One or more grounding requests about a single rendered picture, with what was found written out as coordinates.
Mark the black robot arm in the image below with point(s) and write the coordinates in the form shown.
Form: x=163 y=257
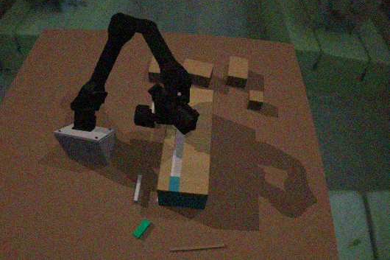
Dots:
x=174 y=77

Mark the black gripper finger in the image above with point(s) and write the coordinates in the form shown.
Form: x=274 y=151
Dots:
x=150 y=124

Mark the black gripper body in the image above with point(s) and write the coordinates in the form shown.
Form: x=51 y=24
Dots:
x=143 y=116

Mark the small green block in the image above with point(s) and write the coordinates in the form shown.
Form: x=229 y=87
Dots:
x=141 y=228

